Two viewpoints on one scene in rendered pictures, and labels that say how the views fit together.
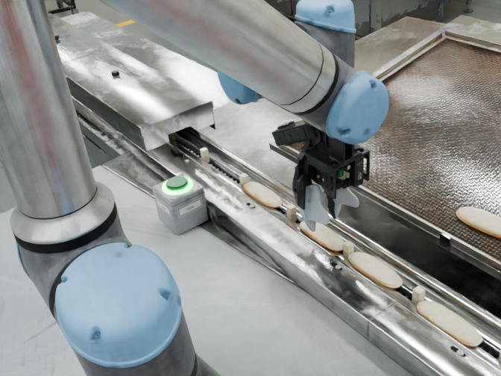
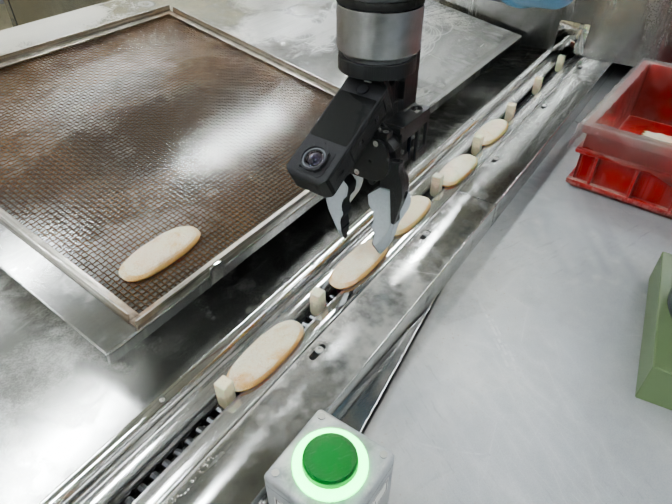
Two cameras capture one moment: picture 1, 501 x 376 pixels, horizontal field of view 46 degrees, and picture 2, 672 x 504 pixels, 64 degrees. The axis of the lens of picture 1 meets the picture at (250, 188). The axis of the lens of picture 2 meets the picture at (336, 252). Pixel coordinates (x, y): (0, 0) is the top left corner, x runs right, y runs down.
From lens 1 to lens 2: 1.05 m
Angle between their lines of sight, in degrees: 84
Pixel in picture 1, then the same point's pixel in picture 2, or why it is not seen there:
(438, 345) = (495, 167)
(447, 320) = (460, 166)
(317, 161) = (414, 122)
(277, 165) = (112, 389)
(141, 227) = not seen: outside the picture
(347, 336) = (491, 244)
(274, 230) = (378, 304)
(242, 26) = not seen: outside the picture
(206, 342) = (590, 360)
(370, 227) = (296, 247)
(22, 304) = not seen: outside the picture
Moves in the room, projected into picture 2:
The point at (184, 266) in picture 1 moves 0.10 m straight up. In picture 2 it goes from (467, 450) to (488, 380)
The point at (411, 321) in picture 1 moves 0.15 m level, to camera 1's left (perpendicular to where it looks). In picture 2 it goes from (478, 181) to (550, 245)
